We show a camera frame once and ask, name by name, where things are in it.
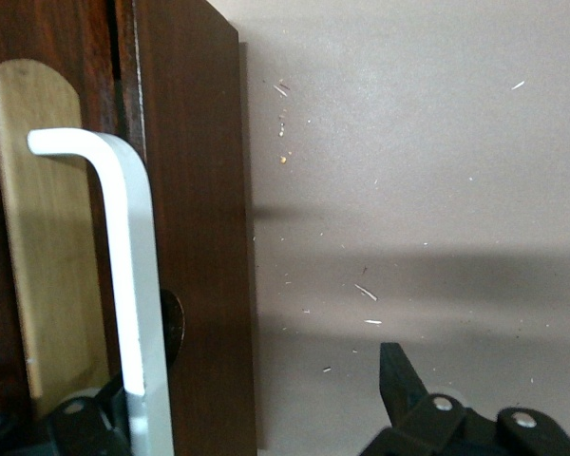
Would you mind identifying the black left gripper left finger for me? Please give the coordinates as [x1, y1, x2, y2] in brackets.
[0, 374, 132, 456]

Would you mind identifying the wooden drawer with white handle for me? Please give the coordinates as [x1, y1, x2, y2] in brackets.
[0, 0, 176, 456]

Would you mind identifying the dark wooden cabinet box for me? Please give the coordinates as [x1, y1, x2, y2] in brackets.
[118, 0, 263, 456]

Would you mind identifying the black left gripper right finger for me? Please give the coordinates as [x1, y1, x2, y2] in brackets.
[358, 341, 570, 456]

